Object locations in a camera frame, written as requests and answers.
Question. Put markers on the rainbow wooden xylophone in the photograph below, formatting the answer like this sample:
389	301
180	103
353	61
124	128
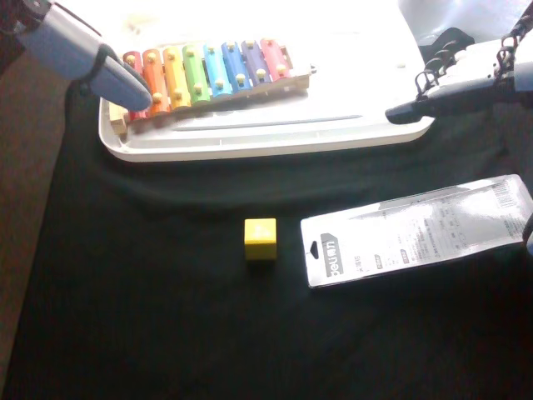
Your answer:
216	71

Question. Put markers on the silver plastic package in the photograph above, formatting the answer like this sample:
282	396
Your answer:
416	233

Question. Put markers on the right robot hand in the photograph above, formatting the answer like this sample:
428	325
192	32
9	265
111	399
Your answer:
458	89

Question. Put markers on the white plastic tray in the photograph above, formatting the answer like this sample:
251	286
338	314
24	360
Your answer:
270	137

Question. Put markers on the yellow cube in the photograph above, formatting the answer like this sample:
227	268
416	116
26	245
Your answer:
260	239

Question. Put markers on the black table cloth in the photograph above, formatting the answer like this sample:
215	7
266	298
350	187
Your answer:
208	333

